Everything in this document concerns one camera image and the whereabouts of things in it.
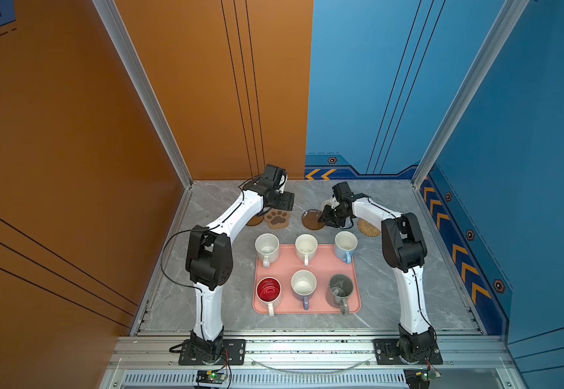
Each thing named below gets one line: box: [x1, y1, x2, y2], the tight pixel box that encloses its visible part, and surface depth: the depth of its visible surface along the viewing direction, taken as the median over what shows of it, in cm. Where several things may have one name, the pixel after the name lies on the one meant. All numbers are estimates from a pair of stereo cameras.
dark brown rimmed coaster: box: [301, 209, 325, 231], surface depth 107 cm
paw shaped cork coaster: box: [264, 208, 291, 230], surface depth 107 cm
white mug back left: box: [254, 232, 280, 269], surface depth 91 cm
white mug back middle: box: [294, 233, 319, 267], surface depth 91 cm
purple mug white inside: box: [290, 269, 317, 311], surface depth 83 cm
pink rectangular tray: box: [252, 243, 362, 314], surface depth 88 cm
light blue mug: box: [333, 230, 359, 265], surface depth 91 cm
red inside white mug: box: [255, 276, 282, 317], surface depth 81 cm
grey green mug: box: [329, 273, 355, 316], surface depth 78 cm
